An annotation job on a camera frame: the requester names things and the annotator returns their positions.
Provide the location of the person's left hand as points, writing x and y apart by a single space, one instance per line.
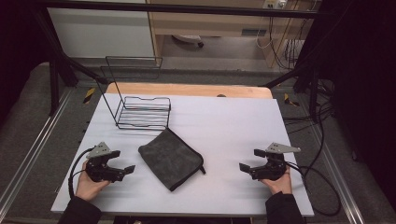
88 188

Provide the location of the white chair base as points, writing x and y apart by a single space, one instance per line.
188 39

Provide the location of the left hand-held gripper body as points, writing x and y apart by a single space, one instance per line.
99 168

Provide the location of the yellow black tape strip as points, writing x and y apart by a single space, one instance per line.
290 100
89 95

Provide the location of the aluminium rail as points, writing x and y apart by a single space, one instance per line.
337 180
34 146

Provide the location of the black metal frame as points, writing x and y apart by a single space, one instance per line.
174 10

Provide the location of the wooden desk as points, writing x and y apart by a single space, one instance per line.
214 21

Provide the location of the person's right hand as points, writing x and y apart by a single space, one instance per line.
281 185

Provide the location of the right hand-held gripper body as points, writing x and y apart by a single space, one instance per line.
274 166

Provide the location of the white power strip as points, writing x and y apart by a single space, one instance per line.
274 3

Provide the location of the dark grey towel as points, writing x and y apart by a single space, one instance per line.
171 158

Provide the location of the white foam board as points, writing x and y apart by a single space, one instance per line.
230 133

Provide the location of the white cabinet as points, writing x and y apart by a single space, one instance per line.
99 31

